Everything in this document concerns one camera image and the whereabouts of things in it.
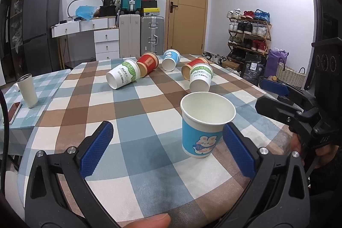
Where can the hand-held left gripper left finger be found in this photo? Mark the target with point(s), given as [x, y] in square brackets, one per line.
[96, 149]

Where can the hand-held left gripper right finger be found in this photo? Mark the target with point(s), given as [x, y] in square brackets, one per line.
[239, 149]

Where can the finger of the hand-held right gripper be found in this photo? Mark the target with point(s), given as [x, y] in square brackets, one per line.
[275, 86]
[278, 111]

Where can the blue bunny print paper cup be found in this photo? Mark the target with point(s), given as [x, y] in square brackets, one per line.
[201, 134]

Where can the white green leaf paper cup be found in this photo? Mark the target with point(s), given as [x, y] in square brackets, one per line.
[124, 74]
[201, 78]

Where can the red paper cup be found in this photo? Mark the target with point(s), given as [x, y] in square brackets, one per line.
[149, 62]
[193, 62]

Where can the small blue paper cup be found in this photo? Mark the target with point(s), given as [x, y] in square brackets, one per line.
[171, 57]

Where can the person's right hand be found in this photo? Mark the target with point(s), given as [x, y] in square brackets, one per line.
[327, 154]

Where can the person's left hand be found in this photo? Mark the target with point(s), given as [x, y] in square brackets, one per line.
[149, 221]

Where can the woven basket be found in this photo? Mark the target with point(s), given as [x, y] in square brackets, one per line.
[290, 74]

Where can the purple bag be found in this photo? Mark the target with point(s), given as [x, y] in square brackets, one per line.
[275, 62]

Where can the black printed sack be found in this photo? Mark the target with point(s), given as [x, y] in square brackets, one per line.
[252, 67]

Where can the cardboard box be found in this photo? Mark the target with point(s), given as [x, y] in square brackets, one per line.
[231, 65]

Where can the wooden shoe rack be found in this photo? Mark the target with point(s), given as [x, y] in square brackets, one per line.
[267, 35]

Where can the brown blue checked tablecloth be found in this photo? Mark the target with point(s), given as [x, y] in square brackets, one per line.
[139, 115]

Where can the rows of shoes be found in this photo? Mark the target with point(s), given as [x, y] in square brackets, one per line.
[248, 27]

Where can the light blue checked tablecloth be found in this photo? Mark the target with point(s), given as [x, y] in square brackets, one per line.
[48, 91]

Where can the white steel tumbler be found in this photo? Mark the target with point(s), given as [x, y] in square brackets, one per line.
[26, 91]

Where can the smartphone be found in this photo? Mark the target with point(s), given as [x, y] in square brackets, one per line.
[12, 111]

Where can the white drawer dresser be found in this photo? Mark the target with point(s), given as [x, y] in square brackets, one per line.
[104, 39]

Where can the white suitcase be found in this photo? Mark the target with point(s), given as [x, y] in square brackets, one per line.
[129, 35]

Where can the wooden door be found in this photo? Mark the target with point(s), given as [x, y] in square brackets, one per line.
[187, 3]

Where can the silver suitcase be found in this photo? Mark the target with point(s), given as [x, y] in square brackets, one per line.
[152, 35]

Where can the dark grey refrigerator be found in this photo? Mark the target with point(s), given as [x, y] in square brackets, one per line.
[40, 30]

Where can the blue plastic bag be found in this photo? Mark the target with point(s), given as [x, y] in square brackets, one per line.
[85, 12]

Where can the black bag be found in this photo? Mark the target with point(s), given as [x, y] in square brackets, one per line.
[108, 6]

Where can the dark glass cabinet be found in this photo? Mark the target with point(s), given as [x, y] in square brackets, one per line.
[10, 30]

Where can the stack of shoe boxes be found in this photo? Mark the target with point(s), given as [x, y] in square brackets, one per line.
[149, 2]

